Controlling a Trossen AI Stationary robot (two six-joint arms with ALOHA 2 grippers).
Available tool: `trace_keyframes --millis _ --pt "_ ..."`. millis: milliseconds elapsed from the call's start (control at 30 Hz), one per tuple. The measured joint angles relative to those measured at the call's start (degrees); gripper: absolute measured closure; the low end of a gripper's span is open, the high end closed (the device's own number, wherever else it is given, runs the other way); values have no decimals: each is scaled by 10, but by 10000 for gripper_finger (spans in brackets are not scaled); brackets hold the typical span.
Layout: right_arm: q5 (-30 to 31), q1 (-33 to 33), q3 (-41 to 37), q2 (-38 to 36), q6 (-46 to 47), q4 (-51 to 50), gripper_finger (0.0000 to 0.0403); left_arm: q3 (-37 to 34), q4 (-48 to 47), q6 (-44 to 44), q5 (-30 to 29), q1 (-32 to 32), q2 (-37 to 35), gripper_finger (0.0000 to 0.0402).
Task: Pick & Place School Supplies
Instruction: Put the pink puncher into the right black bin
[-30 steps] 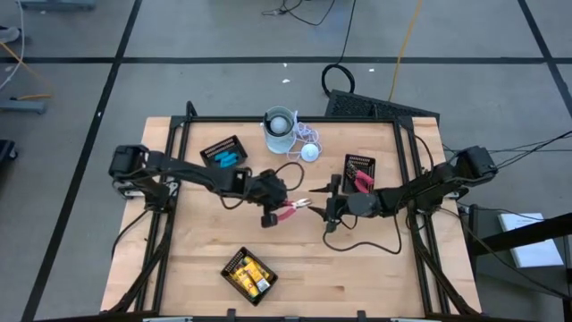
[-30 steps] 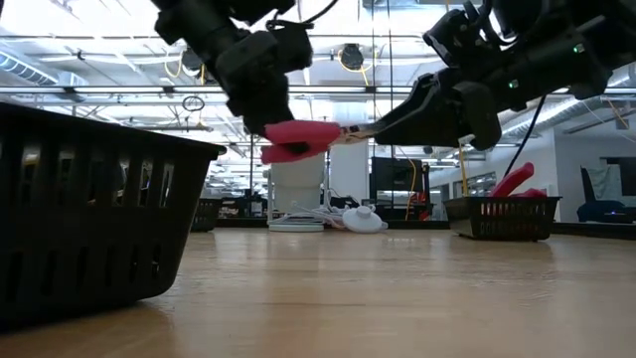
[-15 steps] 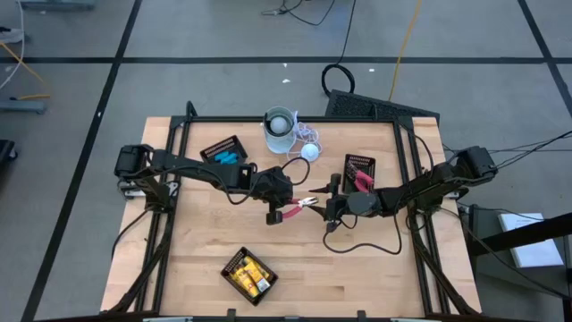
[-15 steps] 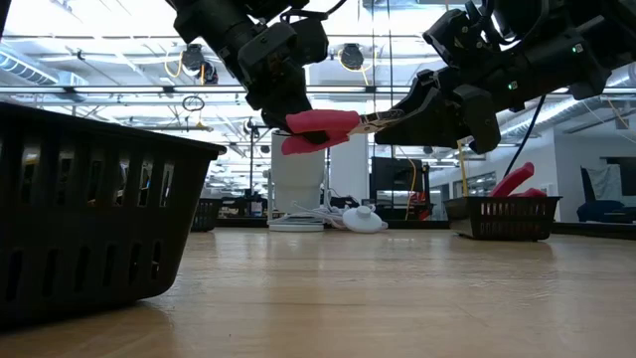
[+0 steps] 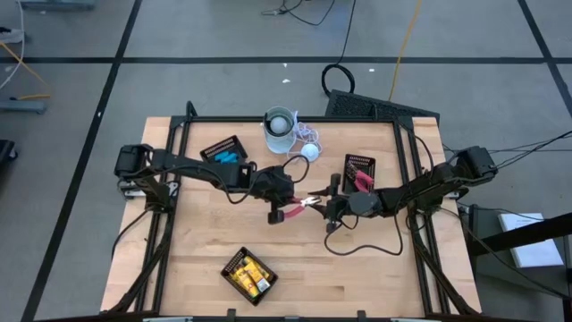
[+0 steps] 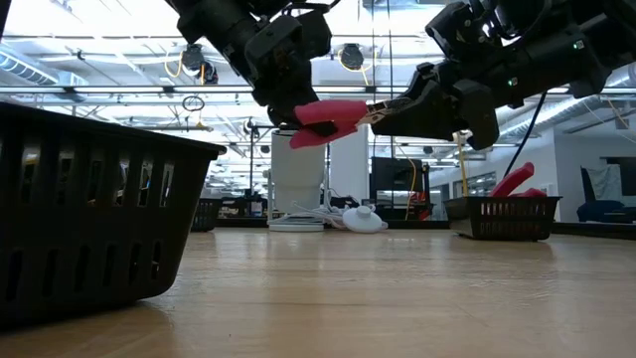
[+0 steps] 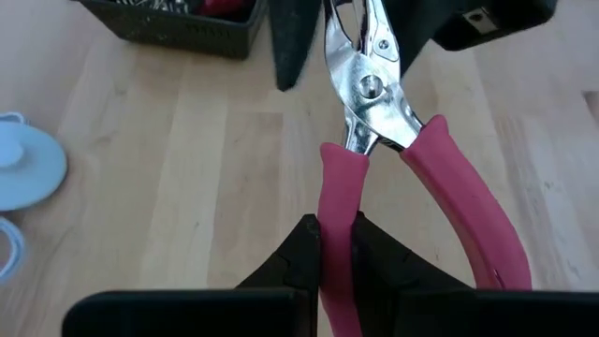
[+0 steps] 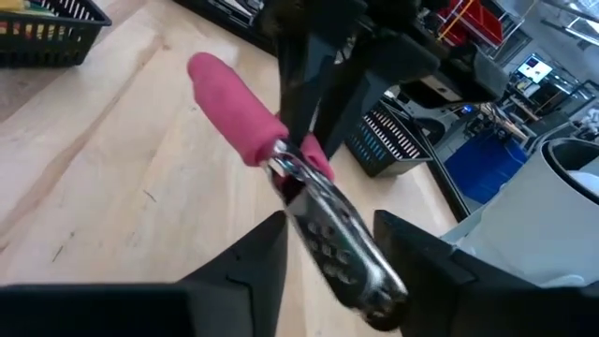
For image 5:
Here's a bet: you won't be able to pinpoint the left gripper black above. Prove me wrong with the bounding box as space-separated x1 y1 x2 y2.
254 165 296 225

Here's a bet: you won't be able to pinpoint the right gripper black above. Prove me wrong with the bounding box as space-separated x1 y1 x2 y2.
307 174 384 233

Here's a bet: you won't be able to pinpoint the red-handled pliers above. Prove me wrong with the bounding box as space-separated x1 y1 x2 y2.
348 167 368 194
346 161 375 185
283 195 322 220

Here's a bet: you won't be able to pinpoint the black slotted plastic basket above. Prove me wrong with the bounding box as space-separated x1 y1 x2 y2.
220 246 280 308
342 153 377 196
198 135 249 166

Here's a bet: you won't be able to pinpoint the yellow crayon box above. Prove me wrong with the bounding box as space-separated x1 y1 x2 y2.
242 255 271 281
230 266 260 299

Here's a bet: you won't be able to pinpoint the yellow box with grey end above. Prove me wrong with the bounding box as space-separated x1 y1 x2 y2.
249 272 272 293

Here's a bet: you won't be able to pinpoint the clear plastic pitcher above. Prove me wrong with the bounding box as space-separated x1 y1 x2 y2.
262 105 299 156

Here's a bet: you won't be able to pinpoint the white round puck device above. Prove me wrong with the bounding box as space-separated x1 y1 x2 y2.
300 142 322 163

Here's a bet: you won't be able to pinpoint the white ball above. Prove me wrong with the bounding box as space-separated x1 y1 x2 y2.
270 114 290 135

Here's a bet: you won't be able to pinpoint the black perforated panel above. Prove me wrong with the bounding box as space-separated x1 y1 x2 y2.
324 89 442 124

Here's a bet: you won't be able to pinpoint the black beam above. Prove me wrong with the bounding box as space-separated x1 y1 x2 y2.
468 211 572 257

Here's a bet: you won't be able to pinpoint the white booklet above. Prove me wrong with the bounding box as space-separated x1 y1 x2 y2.
497 212 565 269

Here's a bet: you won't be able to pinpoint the grey furniture foot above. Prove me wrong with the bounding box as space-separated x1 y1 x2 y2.
0 98 48 115
17 0 97 12

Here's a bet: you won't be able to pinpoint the black caster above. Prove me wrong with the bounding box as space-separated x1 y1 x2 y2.
0 139 20 169

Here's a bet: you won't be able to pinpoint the person's foot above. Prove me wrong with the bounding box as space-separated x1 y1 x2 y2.
0 27 24 45

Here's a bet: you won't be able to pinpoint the left arm wrist cable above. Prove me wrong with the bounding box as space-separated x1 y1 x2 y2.
281 154 310 185

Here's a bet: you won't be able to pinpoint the arm wrist cable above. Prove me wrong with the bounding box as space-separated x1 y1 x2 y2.
281 154 310 185
324 214 404 257

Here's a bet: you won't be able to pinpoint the right arm wrist cable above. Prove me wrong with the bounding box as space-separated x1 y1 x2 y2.
324 214 404 257

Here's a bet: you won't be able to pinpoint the white coiled cord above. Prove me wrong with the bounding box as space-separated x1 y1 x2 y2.
285 109 324 165

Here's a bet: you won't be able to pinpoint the black aluminium table frame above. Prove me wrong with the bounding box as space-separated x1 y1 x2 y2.
105 100 482 322

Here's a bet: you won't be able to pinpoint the black cable with coil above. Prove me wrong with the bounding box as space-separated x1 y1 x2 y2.
321 0 358 97

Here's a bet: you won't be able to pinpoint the left arm silver base plate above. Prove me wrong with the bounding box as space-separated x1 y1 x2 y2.
118 180 181 199

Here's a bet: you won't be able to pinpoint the left arm base cable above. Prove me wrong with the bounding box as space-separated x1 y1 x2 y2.
110 208 151 261

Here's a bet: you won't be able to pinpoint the black cable with plug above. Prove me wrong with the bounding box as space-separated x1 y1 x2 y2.
261 0 334 27

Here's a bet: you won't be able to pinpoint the yellow hanging cable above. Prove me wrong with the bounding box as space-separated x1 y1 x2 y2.
387 0 425 102

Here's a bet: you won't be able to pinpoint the black cable bundle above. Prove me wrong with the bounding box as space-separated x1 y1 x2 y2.
493 128 572 171

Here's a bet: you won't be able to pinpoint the yellow floor cable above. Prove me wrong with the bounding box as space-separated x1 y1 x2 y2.
0 39 55 102

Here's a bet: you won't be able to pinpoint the white floor cable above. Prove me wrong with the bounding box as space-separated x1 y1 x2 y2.
0 0 26 90

